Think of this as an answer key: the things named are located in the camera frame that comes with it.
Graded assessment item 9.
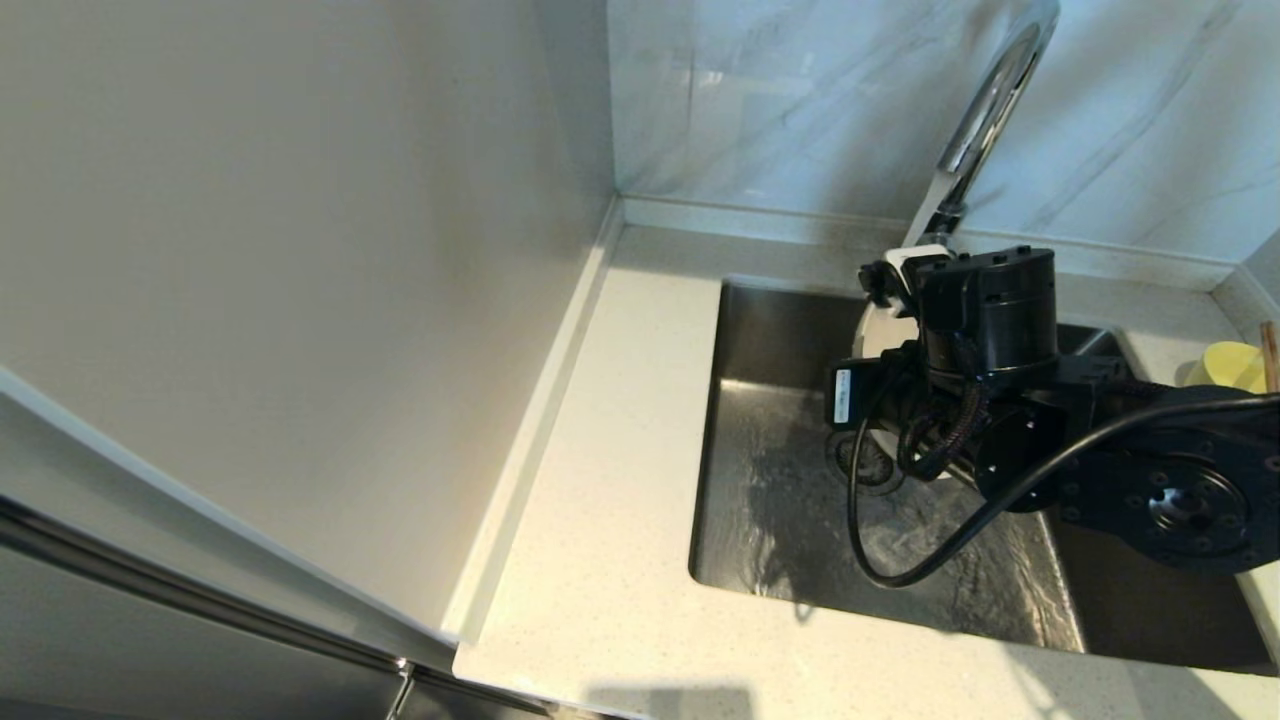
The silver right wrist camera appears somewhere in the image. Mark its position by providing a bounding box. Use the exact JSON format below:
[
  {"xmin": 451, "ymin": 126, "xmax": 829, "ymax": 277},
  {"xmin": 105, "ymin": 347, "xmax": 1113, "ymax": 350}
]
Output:
[{"xmin": 884, "ymin": 244, "xmax": 953, "ymax": 319}]

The grey appliance door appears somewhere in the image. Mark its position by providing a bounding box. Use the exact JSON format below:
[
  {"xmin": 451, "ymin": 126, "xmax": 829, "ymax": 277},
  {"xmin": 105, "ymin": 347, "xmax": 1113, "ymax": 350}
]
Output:
[{"xmin": 0, "ymin": 490, "xmax": 641, "ymax": 720}]

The stainless steel sink basin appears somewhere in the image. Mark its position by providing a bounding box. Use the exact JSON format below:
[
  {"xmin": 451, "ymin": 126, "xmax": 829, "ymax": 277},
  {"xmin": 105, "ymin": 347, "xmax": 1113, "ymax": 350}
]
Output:
[{"xmin": 688, "ymin": 280, "xmax": 1271, "ymax": 673}]

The chrome gooseneck faucet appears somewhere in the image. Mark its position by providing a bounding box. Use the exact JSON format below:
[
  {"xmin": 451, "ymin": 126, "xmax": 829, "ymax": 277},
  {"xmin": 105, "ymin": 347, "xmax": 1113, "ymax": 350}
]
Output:
[{"xmin": 900, "ymin": 0, "xmax": 1061, "ymax": 253}]

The yellow plastic bowl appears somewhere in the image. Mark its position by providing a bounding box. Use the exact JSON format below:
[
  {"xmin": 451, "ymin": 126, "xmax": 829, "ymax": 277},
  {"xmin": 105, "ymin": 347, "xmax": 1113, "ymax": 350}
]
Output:
[{"xmin": 1186, "ymin": 342, "xmax": 1271, "ymax": 393}]

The white tall cabinet panel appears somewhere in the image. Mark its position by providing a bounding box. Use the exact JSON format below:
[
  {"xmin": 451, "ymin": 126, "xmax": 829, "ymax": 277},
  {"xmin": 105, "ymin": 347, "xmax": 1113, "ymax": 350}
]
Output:
[{"xmin": 0, "ymin": 0, "xmax": 623, "ymax": 646}]

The round metal drain strainer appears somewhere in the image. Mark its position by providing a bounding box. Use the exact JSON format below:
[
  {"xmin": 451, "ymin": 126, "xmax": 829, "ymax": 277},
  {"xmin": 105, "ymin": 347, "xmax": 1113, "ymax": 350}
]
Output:
[{"xmin": 826, "ymin": 430, "xmax": 906, "ymax": 497}]

